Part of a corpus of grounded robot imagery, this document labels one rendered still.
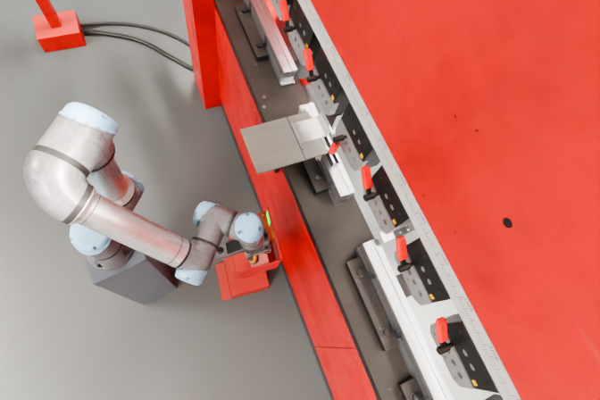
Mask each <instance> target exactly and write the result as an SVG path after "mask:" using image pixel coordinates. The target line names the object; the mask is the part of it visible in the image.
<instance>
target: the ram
mask: <svg viewBox="0 0 600 400"><path fill-rule="evenodd" d="M310 1H311V3H312V6H313V8H314V10H315V11H316V13H317V14H318V16H319V18H320V20H321V23H322V25H323V27H324V29H325V30H326V31H327V33H328V35H329V38H330V40H331V42H332V44H333V46H334V47H335V48H336V50H337V53H338V55H339V57H340V59H341V61H342V62H343V64H344V65H345V67H346V70H347V72H348V74H349V76H350V78H351V79H352V81H353V83H354V85H355V87H356V89H357V91H358V93H359V94H360V96H361V98H362V100H363V102H364V104H365V106H366V108H367V109H368V111H369V113H370V115H371V117H372V119H373V121H374V123H375V125H376V126H377V128H378V130H379V133H380V135H381V136H382V138H383V140H384V141H385V143H386V145H387V148H388V150H389V152H390V153H391V155H392V156H393V158H394V160H395V162H396V165H397V167H398V169H399V170H400V172H401V173H402V175H403V177H404V180H405V182H406V184H407V186H408V188H409V189H410V190H411V192H412V195H413V197H414V199H415V201H416V203H417V204H418V206H419V207H420V209H421V212H422V214H423V216H424V218H425V220H426V221H427V223H428V224H429V227H430V229H431V231H432V233H433V235H434V236H435V238H436V240H437V242H438V244H439V246H440V248H441V250H442V251H443V253H444V255H445V257H446V259H447V261H448V263H449V265H450V267H451V268H452V270H453V272H454V275H455V277H456V278H457V280H458V282H459V283H460V285H461V287H462V290H463V292H464V294H465V295H466V297H467V298H468V300H469V302H470V304H471V307H472V309H473V311H474V312H475V314H476V315H477V317H478V319H479V322H480V324H481V326H482V328H483V329H484V330H485V332H486V334H487V337H488V339H489V341H490V343H491V345H492V347H494V349H495V351H496V354H497V356H498V358H499V360H500V362H501V363H502V365H503V366H504V369H505V371H506V373H507V375H508V377H509V378H510V380H511V382H512V384H513V386H514V388H515V390H516V392H517V394H518V395H519V397H520V399H521V400H600V0H310ZM298 2H299V4H300V5H301V7H302V9H303V11H304V14H305V16H306V18H307V20H308V21H309V23H310V24H311V26H312V29H313V31H314V33H315V35H316V37H317V38H318V40H319V42H320V44H321V47H322V49H323V51H324V53H325V55H327V57H328V59H329V62H330V64H331V66H332V68H333V70H334V72H335V73H336V75H337V78H338V80H339V82H340V84H341V86H342V87H343V89H344V90H345V92H346V95H347V97H348V99H349V101H350V103H351V105H352V106H353V108H354V111H355V113H356V115H357V117H358V118H359V120H360V122H361V124H362V126H363V128H364V130H365V132H366V134H367V136H368V138H369V140H370V142H371V144H372V146H373V148H374V150H375V151H376V153H377V155H378V157H379V159H380V161H381V163H382V165H383V167H384V169H385V171H386V173H387V175H388V177H389V179H390V181H391V182H392V184H393V186H394V188H395V190H396V192H397V194H398V196H399V198H400V200H401V202H402V204H403V206H404V208H405V210H406V212H407V213H408V215H409V217H410V219H411V221H412V224H413V226H414V227H415V229H416V231H417V233H418V235H419V237H420V239H421V242H422V244H423V245H424V246H425V248H426V250H427V252H428V254H429V257H430V259H431V261H432V262H433V264H434V266H435V268H436V270H437V273H438V275H439V276H440V278H441V279H442V281H443V283H444V285H445V287H446V290H447V292H448V294H449V295H450V297H451V299H452V301H453V303H454V306H455V308H456V309H457V311H458V313H459V314H460V316H461V318H462V321H463V323H464V325H465V327H466V329H467V330H468V332H469V334H470V336H471V339H472V340H473V342H474V344H475V346H476V347H477V349H478V351H479V354H480V356H481V358H482V360H483V362H484V364H485V365H486V367H487V370H488V371H489V373H490V375H491V377H492V379H493V381H494V382H495V384H496V387H497V389H498V391H499V393H500V395H501V397H502V398H503V400H511V398H510V397H509V395H508V393H507V391H506V389H505V388H504V385H503V383H502V381H501V380H500V378H499V376H498V374H497V372H496V369H495V367H494V366H493V364H492V362H491V361H490V359H489V357H488V354H487V352H486V350H485V348H484V346H483V345H482V344H481V342H480V340H479V337H478V335H477V333H476V331H475V329H474V328H473V326H472V324H471V322H470V320H469V318H468V316H467V314H466V312H465V311H464V309H463V306H462V304H461V302H460V301H459V299H458V297H457V295H456V293H455V292H454V289H453V287H452V285H451V283H450V281H449V279H448V278H447V276H446V274H445V272H444V270H443V268H442V266H441V264H440V262H439V260H438V258H437V257H436V255H435V253H434V251H433V249H432V247H431V245H430V243H429V241H428V239H427V237H426V236H425V234H424V232H423V230H422V228H421V225H420V223H419V222H418V220H417V218H416V216H415V214H414V213H413V210H412V208H411V206H410V205H409V203H408V201H407V199H406V197H405V195H404V192H403V191H402V189H401V188H400V186H399V184H398V182H397V180H396V177H395V175H394V173H393V172H392V171H391V169H390V167H389V165H388V162H387V160H386V158H385V156H384V154H383V153H382V151H381V149H380V148H379V145H378V143H377V141H376V139H375V137H374V136H373V134H372V132H371V129H370V127H369V126H368V124H367V122H366V120H365V119H364V117H363V114H362V112H361V110H360V108H359V106H358V104H357V103H356V102H355V100H354V97H353V95H352V93H351V91H350V89H349V87H348V85H347V84H346V82H345V80H344V78H343V76H342V74H341V72H340V70H339V68H338V66H337V64H336V62H335V61H334V59H333V57H332V55H331V53H330V51H329V49H328V47H327V45H326V43H325V41H324V39H323V38H322V36H321V33H320V32H319V30H318V28H317V26H316V24H315V22H314V20H313V17H312V16H311V14H310V13H309V11H308V9H307V7H306V5H305V3H304V0H298Z"/></svg>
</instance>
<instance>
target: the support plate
mask: <svg viewBox="0 0 600 400"><path fill-rule="evenodd" d="M311 118H312V117H311V115H310V114H309V112H303V113H299V114H296V115H292V116H288V119H289V122H290V124H291V123H292V121H293V122H294V123H295V122H299V121H304V120H308V119H311ZM288 119H287V117H286V118H282V119H278V120H275V121H269V122H265V123H262V124H258V125H254V126H252V127H248V128H244V129H241V130H240V131H241V134H242V136H243V139H244V141H245V143H246V147H247V150H248V153H249V154H250V157H251V159H252V162H253V164H254V168H255V170H256V173H257V175H259V174H262V173H265V172H268V171H273V170H276V169H279V168H282V167H285V166H289V165H291V164H294V163H300V162H302V161H305V160H309V159H312V158H314V157H318V156H321V155H324V154H327V153H328V152H327V150H326V148H325V145H324V144H323V142H322V140H321V138H317V139H314V140H311V141H308V142H304V143H302V144H300V143H299V145H300V146H301V148H302V149H304V150H303V153H304V156H305V158H306V159H305V158H304V156H303V153H302V151H301V149H300V147H299V145H298V143H297V141H296V138H297V137H295V135H294V133H293V130H292V129H291V127H290V125H289V122H288ZM291 126H292V124H291ZM297 140H298V138H297Z"/></svg>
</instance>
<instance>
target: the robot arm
mask: <svg viewBox="0 0 600 400"><path fill-rule="evenodd" d="M58 113H59V114H58V116H57V117H56V118H55V120H54V121H53V123H52V124H51V125H50V127H49V128H48V129H47V131H46V132H45V134H44V135H43V136H42V138H41V139H39V141H38V142H37V144H36V145H35V146H34V148H33V149H32V150H31V151H30V152H29V154H28V156H27V157H26V159H25V162H24V166H23V177H24V181H25V184H26V187H27V189H28V191H29V193H30V194H31V196H32V198H33V199H34V200H35V202H36V203H37V204H38V205H39V206H40V207H41V208H42V209H43V210H44V211H45V212H46V213H48V214H49V215H50V216H52V217H53V218H55V219H57V220H58V221H61V222H63V223H66V224H68V225H71V224H72V225H71V228H70V240H71V243H72V244H73V245H74V247H75V248H76V249H77V250H78V251H79V252H81V253H82V254H85V255H86V256H87V259H88V260H89V262H90V263H91V264H92V265H93V266H95V267H96V268H97V269H100V270H103V271H112V270H116V269H119V268H120V267H121V266H123V265H124V264H126V263H127V262H128V261H129V259H130V258H131V256H132V255H133V253H134V249H135V250H137V251H139V252H140V253H142V254H146V255H148V256H150V257H152V258H154V259H156V260H158V261H160V262H162V263H166V264H168V265H170V266H171V267H174V268H176V269H177V270H176V273H175V277H176V278H177V279H180V280H182V281H185V282H187V283H189V284H192V285H196V286H199V285H201V284H202V283H203V282H204V278H205V276H206V274H207V272H208V271H209V269H210V267H211V264H212V262H213V258H214V256H215V255H217V259H219V260H222V259H225V258H228V257H231V256H233V255H235V254H240V253H243V252H245V253H246V258H248V261H249V262H252V261H253V257H254V256H256V255H258V254H263V253H265V254H267V253H270V252H271V247H270V244H271V242H270V239H269V235H268V232H267V229H265V228H264V226H263V222H262V220H261V218H260V217H259V216H258V215H257V214H255V213H253V212H245V213H241V212H237V211H234V210H231V209H229V208H226V207H223V206H220V205H219V204H214V203H211V202H206V201H203V202H201V203H200V204H199V205H198V206H197V208H196V210H195V214H194V216H193V224H194V225H195V226H197V228H196V231H195V233H194V236H193V237H192V239H191V241H188V240H187V239H185V238H183V237H181V236H179V235H177V234H175V233H173V232H171V231H169V230H167V229H165V228H163V227H162V226H160V225H158V224H156V223H154V222H152V221H150V220H148V219H146V218H144V217H142V216H140V215H138V214H136V213H134V212H133V211H134V209H135V207H136V205H137V204H138V201H139V200H140V199H141V197H142V195H143V193H144V190H145V188H144V185H143V184H142V182H141V181H140V180H138V179H137V178H136V177H135V176H133V175H131V174H129V173H127V172H125V171H121V169H120V167H119V165H118V163H117V162H116V161H115V159H114V155H115V145H114V143H113V137H114V136H115V135H117V131H118V129H119V126H118V124H117V123H116V122H115V121H114V120H113V119H111V118H110V117H109V116H107V115H106V114H104V113H102V112H100V111H98V110H97V109H95V108H93V107H91V106H88V105H86V104H81V103H76V102H74V103H73V102H72V103H68V104H66V106H65V107H64V108H63V109H62V110H61V111H60V112H58ZM86 180H87V181H88V182H89V184H88V183H87V182H86ZM223 236H225V237H227V238H233V239H231V240H228V241H226V242H223V243H221V241H222V238H223ZM266 251H269V252H266Z"/></svg>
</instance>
